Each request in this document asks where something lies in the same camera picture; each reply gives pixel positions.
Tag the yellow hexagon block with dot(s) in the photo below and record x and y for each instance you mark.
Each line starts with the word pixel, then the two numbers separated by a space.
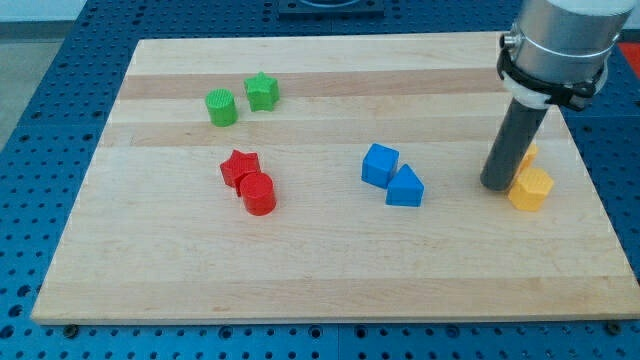
pixel 530 189

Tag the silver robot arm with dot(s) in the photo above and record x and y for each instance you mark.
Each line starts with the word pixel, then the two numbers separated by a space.
pixel 556 51

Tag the yellow heart block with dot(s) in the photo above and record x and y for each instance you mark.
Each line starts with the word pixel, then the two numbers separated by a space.
pixel 528 158

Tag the wooden board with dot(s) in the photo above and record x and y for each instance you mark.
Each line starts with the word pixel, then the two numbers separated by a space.
pixel 155 236

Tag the blue cube block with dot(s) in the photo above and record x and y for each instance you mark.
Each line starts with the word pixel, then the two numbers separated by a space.
pixel 379 165

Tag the red cylinder block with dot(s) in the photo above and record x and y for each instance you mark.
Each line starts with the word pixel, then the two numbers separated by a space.
pixel 258 194

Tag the red star block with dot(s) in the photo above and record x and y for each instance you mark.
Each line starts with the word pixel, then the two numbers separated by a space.
pixel 237 167

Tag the blue triangle block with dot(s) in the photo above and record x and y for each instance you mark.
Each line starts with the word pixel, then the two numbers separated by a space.
pixel 405 188

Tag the green star block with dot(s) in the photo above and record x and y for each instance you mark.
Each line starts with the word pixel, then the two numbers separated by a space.
pixel 262 92

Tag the green cylinder block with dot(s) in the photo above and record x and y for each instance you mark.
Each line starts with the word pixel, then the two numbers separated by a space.
pixel 221 107

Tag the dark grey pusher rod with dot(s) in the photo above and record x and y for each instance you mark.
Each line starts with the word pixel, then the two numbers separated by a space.
pixel 516 133

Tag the black cable clamp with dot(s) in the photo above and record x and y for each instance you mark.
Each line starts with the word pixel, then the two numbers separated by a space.
pixel 538 94

